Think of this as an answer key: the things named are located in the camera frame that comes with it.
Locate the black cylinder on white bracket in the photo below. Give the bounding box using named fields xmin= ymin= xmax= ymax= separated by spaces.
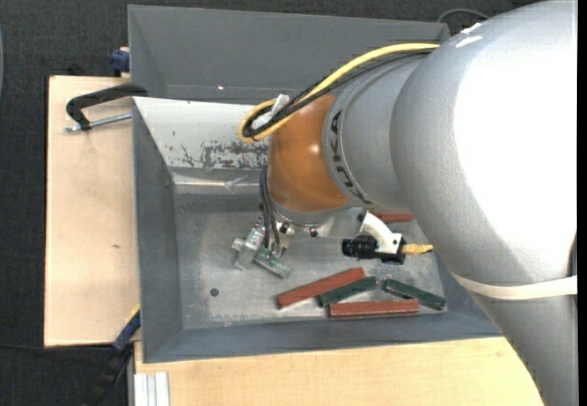
xmin=341 ymin=210 xmax=435 ymax=266

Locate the grey metal bin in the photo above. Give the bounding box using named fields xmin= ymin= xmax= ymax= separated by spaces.
xmin=127 ymin=4 xmax=502 ymax=364

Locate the pale wood flat board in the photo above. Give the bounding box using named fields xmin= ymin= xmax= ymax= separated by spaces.
xmin=43 ymin=75 xmax=141 ymax=348

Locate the red-brown flat block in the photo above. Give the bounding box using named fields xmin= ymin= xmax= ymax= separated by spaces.
xmin=372 ymin=212 xmax=415 ymax=225
xmin=276 ymin=267 xmax=367 ymax=310
xmin=327 ymin=298 xmax=421 ymax=319

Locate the dark green flat block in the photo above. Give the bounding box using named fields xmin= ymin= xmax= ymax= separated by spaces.
xmin=316 ymin=276 xmax=379 ymax=308
xmin=381 ymin=278 xmax=448 ymax=312

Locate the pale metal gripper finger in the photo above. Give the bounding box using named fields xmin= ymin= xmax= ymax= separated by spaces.
xmin=230 ymin=225 xmax=263 ymax=255
xmin=234 ymin=247 xmax=259 ymax=270

